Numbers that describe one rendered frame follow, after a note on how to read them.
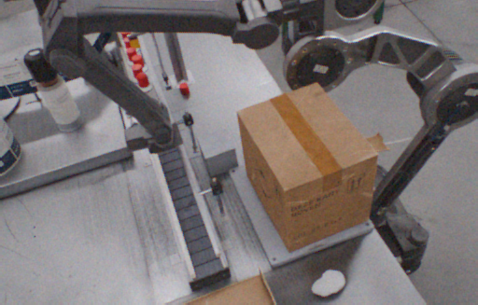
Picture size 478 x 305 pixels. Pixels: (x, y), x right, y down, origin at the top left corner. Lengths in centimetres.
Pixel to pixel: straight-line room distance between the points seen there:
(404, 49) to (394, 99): 155
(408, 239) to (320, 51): 97
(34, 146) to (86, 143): 18
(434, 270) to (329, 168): 127
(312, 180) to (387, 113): 185
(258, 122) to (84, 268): 63
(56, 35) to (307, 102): 65
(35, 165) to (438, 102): 129
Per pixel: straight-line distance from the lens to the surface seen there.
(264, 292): 125
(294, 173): 109
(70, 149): 166
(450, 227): 244
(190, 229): 132
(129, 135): 127
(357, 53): 137
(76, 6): 90
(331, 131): 118
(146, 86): 151
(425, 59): 150
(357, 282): 127
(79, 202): 156
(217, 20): 95
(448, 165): 267
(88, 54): 98
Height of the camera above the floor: 196
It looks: 46 degrees down
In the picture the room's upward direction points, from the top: 10 degrees counter-clockwise
